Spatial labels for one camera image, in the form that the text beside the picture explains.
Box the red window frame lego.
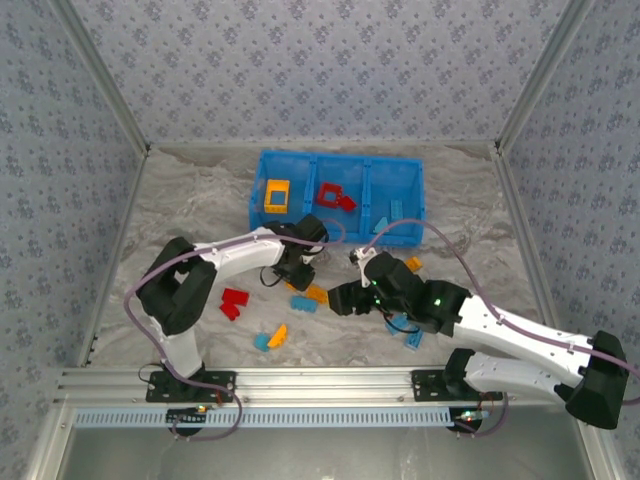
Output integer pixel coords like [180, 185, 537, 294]
[315, 182, 346, 209]

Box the yellow window frame lego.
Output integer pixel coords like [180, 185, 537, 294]
[263, 178, 292, 215]

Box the orange curved lego slope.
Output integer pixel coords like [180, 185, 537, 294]
[266, 323, 290, 350]

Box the blue three-compartment plastic bin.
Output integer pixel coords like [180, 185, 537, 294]
[248, 148, 427, 247]

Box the small black electronics board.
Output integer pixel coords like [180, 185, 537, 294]
[166, 405, 210, 427]
[452, 407, 494, 432]

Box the thin black gripper wire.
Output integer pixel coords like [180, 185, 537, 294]
[258, 264, 287, 289]
[384, 309, 422, 336]

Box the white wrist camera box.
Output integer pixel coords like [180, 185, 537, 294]
[348, 244, 377, 269]

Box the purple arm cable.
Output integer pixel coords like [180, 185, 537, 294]
[367, 219, 640, 439]
[123, 218, 347, 444]

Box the long aluminium mounting rail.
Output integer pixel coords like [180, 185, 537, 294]
[53, 366, 600, 407]

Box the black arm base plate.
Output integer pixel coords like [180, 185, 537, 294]
[144, 368, 238, 404]
[409, 368, 504, 404]

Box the light blue slotted cable duct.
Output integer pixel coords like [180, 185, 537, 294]
[73, 405, 455, 429]

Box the aluminium frame post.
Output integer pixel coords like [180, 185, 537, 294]
[494, 0, 599, 156]
[49, 0, 152, 156]

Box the short aluminium frame leg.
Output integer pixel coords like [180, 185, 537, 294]
[574, 424, 621, 480]
[22, 403, 74, 480]

